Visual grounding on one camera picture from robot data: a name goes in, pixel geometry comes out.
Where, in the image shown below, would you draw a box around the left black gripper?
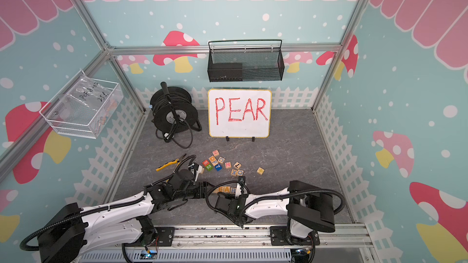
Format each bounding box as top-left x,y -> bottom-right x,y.
174,181 -> 216,202

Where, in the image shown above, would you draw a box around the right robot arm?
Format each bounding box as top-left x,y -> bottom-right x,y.
205,177 -> 346,239

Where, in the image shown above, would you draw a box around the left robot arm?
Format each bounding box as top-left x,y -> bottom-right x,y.
19,155 -> 213,263

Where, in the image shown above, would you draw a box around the green letter block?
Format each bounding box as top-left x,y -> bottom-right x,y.
205,163 -> 213,171

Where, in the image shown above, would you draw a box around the white board with PEAR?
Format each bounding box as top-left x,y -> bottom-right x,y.
207,89 -> 273,139

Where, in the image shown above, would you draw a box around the yellow black pliers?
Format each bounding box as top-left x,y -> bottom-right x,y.
156,153 -> 186,172

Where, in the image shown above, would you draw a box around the black box in basket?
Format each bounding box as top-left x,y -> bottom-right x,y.
208,63 -> 243,82

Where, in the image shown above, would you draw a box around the black cable reel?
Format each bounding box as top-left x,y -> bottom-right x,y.
150,82 -> 202,149

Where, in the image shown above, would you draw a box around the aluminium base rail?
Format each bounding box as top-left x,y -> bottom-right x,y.
76,224 -> 379,263

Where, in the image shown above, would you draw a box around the clear acrylic wall bin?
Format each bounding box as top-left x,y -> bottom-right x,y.
39,71 -> 124,139

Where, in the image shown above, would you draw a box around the black wire mesh basket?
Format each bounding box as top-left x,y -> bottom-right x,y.
207,39 -> 285,82

